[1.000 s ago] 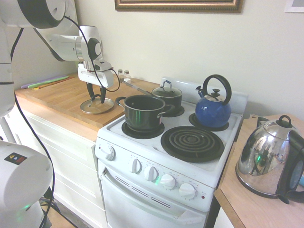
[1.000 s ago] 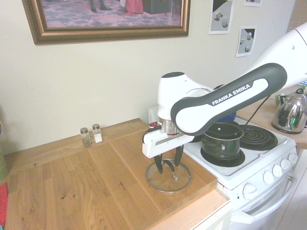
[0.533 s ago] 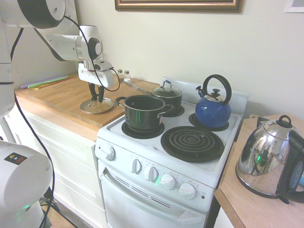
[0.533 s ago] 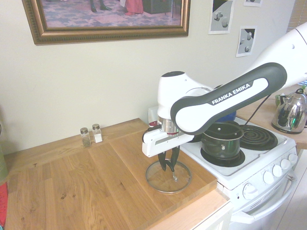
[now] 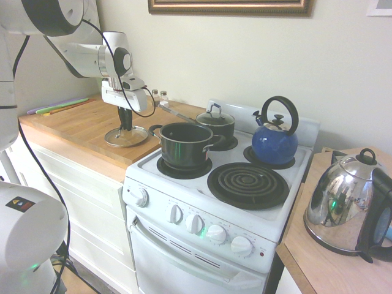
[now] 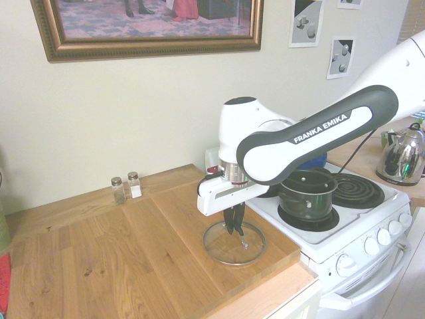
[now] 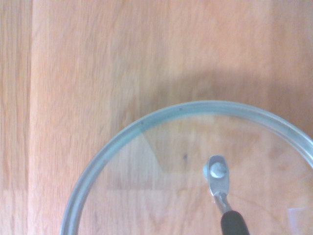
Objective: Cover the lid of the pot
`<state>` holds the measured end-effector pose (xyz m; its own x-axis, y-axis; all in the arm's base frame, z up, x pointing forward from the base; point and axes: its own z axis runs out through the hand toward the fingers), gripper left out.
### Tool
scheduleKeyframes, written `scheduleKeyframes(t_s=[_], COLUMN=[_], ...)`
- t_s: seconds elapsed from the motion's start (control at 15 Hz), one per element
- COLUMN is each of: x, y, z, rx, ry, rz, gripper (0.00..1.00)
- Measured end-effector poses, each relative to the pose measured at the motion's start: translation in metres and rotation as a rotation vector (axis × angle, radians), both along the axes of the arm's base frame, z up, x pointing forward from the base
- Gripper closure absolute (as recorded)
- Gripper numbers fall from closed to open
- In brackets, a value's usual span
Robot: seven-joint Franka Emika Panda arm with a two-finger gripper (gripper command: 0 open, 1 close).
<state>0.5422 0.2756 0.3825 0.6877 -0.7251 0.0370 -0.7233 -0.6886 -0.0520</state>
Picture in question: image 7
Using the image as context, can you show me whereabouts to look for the large wooden cutting board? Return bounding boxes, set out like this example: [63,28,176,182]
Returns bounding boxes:
[0,0,313,235]

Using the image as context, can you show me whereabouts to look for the glass lid with black handle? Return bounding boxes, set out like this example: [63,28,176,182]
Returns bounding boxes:
[59,100,313,235]

